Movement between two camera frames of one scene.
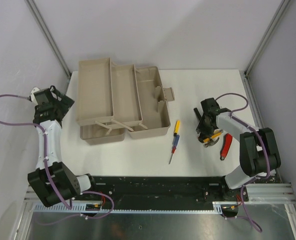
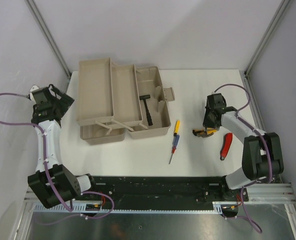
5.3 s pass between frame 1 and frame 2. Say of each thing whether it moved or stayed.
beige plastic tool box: stayed
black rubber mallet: moved
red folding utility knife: stayed
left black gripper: stayed
